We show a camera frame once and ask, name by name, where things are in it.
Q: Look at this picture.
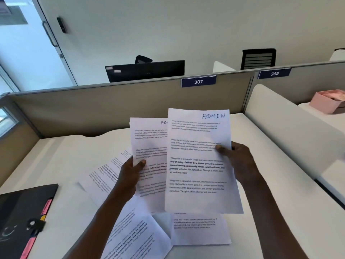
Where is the person's right hand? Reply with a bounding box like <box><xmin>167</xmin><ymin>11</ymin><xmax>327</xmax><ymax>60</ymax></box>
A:
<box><xmin>215</xmin><ymin>141</ymin><xmax>260</xmax><ymax>187</ymax></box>

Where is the person's left hand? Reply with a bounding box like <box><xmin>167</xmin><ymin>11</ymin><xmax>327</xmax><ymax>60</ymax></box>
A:
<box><xmin>113</xmin><ymin>156</ymin><xmax>147</xmax><ymax>203</ymax></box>

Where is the printed white paper sheet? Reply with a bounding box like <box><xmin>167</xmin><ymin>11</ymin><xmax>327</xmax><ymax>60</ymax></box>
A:
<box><xmin>170</xmin><ymin>212</ymin><xmax>232</xmax><ymax>246</ymax></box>
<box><xmin>129</xmin><ymin>117</ymin><xmax>169</xmax><ymax>198</ymax></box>
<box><xmin>78</xmin><ymin>149</ymin><xmax>134</xmax><ymax>208</ymax></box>
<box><xmin>99</xmin><ymin>196</ymin><xmax>173</xmax><ymax>259</ymax></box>

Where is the person's right forearm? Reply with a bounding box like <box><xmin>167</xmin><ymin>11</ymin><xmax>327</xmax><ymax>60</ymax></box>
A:
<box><xmin>239</xmin><ymin>170</ymin><xmax>309</xmax><ymax>259</ymax></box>

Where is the person's left forearm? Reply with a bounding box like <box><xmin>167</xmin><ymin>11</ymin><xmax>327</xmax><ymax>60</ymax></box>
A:
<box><xmin>61</xmin><ymin>191</ymin><xmax>136</xmax><ymax>259</ymax></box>

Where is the white rounded desk divider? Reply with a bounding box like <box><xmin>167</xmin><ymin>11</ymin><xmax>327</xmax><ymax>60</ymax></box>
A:
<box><xmin>244</xmin><ymin>84</ymin><xmax>345</xmax><ymax>208</ymax></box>
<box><xmin>328</xmin><ymin>48</ymin><xmax>345</xmax><ymax>62</ymax></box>

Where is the beige cubicle partition panel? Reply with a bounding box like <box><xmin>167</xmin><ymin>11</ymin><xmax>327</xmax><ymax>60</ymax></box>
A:
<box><xmin>252</xmin><ymin>60</ymin><xmax>345</xmax><ymax>106</ymax></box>
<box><xmin>0</xmin><ymin>70</ymin><xmax>256</xmax><ymax>186</ymax></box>

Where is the blue desk number sign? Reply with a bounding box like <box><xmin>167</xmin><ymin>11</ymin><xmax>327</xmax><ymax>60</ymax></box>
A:
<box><xmin>181</xmin><ymin>75</ymin><xmax>217</xmax><ymax>88</ymax></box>
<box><xmin>257</xmin><ymin>68</ymin><xmax>292</xmax><ymax>80</ymax></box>

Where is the black computer monitor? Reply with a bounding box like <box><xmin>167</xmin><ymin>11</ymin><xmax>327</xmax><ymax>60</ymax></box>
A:
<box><xmin>105</xmin><ymin>60</ymin><xmax>185</xmax><ymax>83</ymax></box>

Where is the black slatted office chair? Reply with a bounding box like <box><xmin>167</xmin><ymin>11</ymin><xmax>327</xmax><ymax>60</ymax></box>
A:
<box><xmin>240</xmin><ymin>48</ymin><xmax>277</xmax><ymax>71</ymax></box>

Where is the pink storage box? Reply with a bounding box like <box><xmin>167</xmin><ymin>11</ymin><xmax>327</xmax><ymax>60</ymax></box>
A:
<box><xmin>308</xmin><ymin>89</ymin><xmax>345</xmax><ymax>115</ymax></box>

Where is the black folder with coloured tabs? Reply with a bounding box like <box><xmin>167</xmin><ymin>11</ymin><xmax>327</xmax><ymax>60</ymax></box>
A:
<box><xmin>0</xmin><ymin>183</ymin><xmax>59</xmax><ymax>259</ymax></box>

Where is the glass door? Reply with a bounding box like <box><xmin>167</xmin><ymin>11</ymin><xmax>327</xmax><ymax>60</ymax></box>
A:
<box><xmin>0</xmin><ymin>0</ymin><xmax>79</xmax><ymax>92</ymax></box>

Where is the paper notice on door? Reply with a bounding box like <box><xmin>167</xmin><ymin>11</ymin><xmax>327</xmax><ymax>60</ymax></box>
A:
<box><xmin>0</xmin><ymin>0</ymin><xmax>29</xmax><ymax>25</ymax></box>

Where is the metal door handle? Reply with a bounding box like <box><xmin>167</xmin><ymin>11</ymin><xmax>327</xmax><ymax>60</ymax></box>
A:
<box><xmin>42</xmin><ymin>21</ymin><xmax>59</xmax><ymax>48</ymax></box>

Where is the black wall access reader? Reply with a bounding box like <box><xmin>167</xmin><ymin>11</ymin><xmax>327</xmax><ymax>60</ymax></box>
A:
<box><xmin>56</xmin><ymin>17</ymin><xmax>68</xmax><ymax>34</ymax></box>

